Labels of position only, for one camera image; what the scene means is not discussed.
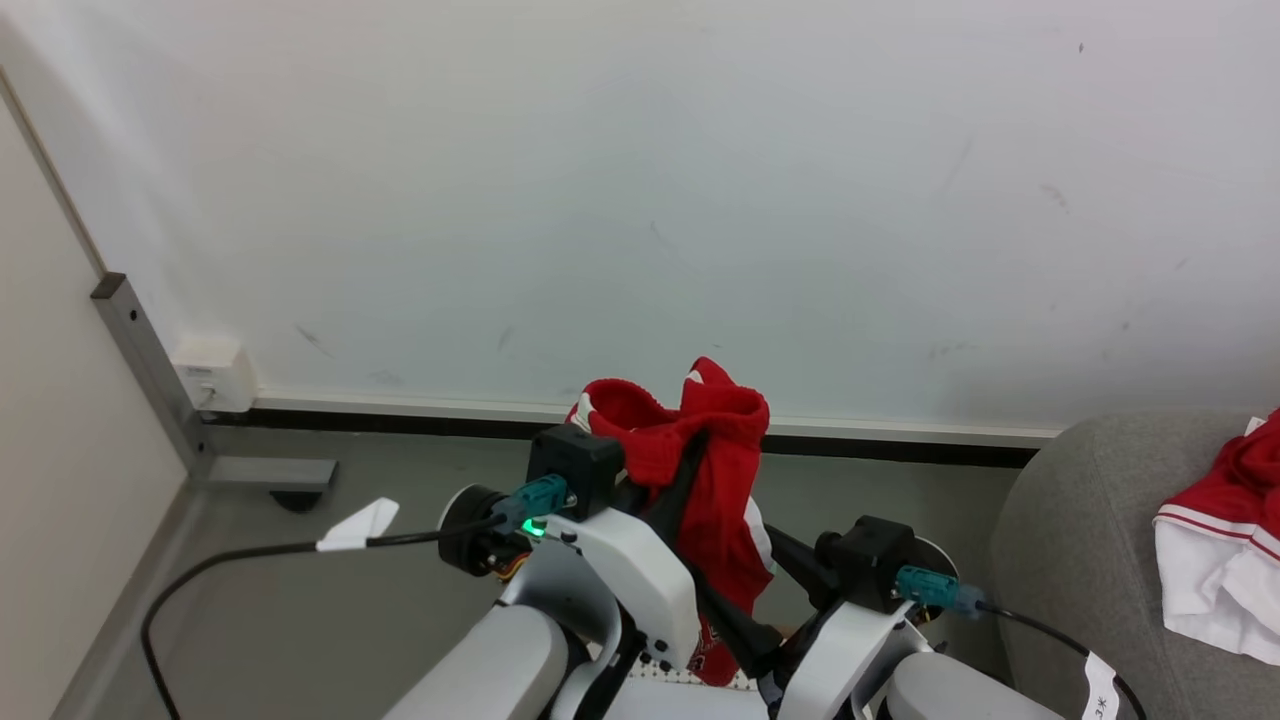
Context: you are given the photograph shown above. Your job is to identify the blank white cable tag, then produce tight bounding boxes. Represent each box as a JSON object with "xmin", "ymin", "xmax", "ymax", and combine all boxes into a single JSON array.
[{"xmin": 316, "ymin": 497, "xmax": 401, "ymax": 553}]

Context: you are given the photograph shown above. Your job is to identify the grey fabric sofa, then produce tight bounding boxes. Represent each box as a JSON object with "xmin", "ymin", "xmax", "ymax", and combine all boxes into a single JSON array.
[{"xmin": 988, "ymin": 408, "xmax": 1280, "ymax": 720}]

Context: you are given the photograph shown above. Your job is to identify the beige perforated laundry basket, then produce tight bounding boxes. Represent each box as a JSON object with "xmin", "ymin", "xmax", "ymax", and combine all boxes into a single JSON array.
[{"xmin": 628, "ymin": 663, "xmax": 758, "ymax": 692}]

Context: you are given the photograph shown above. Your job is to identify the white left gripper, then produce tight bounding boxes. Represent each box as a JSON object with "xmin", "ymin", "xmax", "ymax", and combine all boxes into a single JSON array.
[{"xmin": 545, "ymin": 430, "xmax": 714, "ymax": 673}]

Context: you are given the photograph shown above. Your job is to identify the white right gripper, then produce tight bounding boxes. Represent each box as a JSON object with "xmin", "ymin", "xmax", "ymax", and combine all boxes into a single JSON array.
[{"xmin": 688, "ymin": 524, "xmax": 918, "ymax": 720}]

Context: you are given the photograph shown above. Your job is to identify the red white striped-cuff jersey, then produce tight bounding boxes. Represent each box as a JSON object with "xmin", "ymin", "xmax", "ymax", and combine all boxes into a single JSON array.
[{"xmin": 1153, "ymin": 408, "xmax": 1280, "ymax": 667}]

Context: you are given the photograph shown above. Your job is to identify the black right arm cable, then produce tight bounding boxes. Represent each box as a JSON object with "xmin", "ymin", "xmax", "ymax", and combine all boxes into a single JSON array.
[{"xmin": 895, "ymin": 565, "xmax": 1149, "ymax": 720}]

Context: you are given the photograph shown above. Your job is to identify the red shorts with white band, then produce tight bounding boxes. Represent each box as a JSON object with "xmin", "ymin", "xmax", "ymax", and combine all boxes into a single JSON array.
[{"xmin": 565, "ymin": 356, "xmax": 778, "ymax": 688}]

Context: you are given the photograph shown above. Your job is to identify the white wall outlet box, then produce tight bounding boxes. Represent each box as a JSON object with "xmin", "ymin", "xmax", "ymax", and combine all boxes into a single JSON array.
[{"xmin": 170, "ymin": 335, "xmax": 258, "ymax": 414}]

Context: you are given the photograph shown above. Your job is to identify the black and white baseboard strip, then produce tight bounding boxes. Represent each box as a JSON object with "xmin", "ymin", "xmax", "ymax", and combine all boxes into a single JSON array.
[{"xmin": 205, "ymin": 388, "xmax": 1063, "ymax": 469}]

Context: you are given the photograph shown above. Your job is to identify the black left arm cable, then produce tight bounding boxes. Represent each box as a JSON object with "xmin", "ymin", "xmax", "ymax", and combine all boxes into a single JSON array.
[{"xmin": 140, "ymin": 474, "xmax": 573, "ymax": 720}]

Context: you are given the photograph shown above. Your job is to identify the grey metal frame post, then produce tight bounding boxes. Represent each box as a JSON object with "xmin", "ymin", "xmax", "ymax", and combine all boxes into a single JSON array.
[{"xmin": 90, "ymin": 271, "xmax": 214, "ymax": 481}]

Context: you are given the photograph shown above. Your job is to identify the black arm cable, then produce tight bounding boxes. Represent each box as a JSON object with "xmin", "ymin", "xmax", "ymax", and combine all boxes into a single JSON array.
[
  {"xmin": 895, "ymin": 565, "xmax": 1149, "ymax": 720},
  {"xmin": 140, "ymin": 474, "xmax": 573, "ymax": 720}
]

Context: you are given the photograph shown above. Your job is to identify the printed white cable tag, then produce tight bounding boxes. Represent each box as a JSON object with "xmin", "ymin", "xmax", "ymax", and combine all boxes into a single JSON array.
[{"xmin": 1082, "ymin": 652, "xmax": 1121, "ymax": 720}]

